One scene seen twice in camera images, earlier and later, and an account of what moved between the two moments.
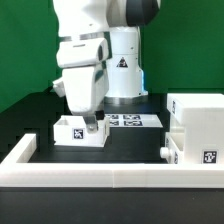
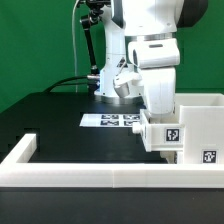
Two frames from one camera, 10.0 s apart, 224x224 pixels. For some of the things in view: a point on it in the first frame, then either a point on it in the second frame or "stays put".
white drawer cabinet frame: (200, 116) stays put
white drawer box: (71, 130) → (161, 133)
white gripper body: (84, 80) → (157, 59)
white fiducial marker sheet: (133, 120) stays put
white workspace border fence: (17, 172) stays put
